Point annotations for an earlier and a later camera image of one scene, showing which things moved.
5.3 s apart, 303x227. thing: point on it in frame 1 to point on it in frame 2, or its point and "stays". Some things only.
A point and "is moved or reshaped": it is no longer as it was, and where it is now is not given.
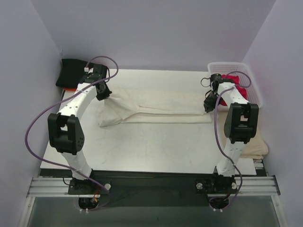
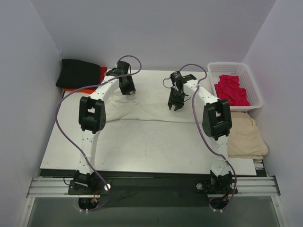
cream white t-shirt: (153, 104) is moved or reshaped
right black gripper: (209, 104) to (175, 100)
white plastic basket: (246, 81) stays
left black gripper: (103, 92) to (128, 85)
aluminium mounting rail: (58, 187) stays
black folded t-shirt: (71, 71) stays
